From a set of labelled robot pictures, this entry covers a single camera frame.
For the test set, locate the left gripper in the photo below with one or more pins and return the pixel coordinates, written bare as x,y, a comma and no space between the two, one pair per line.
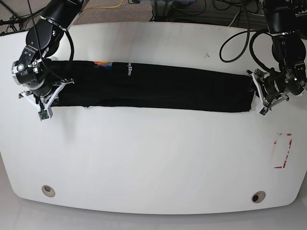
268,94

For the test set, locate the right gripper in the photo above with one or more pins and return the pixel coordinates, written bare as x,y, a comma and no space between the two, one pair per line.
46,95

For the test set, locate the black T-shirt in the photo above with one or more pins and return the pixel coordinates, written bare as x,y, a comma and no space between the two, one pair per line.
155,86

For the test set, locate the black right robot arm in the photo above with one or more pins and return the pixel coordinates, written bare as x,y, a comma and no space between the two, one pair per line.
33,69

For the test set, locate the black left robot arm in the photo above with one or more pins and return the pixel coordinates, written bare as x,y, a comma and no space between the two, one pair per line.
288,49

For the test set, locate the red tape marking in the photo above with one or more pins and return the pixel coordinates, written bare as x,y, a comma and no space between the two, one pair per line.
281,150

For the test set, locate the black tripod stand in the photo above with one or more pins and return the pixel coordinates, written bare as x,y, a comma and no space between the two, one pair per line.
15,23

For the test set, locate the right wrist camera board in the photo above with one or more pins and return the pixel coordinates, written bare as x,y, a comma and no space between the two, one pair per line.
45,114

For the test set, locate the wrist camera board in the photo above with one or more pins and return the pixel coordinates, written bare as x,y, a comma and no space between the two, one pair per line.
45,114
263,110

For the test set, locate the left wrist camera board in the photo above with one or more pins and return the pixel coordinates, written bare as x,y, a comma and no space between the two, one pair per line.
263,110

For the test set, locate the left table cable grommet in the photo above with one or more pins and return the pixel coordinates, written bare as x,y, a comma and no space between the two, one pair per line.
48,191

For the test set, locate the table cable grommet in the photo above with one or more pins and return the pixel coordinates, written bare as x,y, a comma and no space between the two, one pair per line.
258,197
48,191

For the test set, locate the right table cable grommet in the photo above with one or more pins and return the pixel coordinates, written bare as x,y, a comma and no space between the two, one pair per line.
258,197

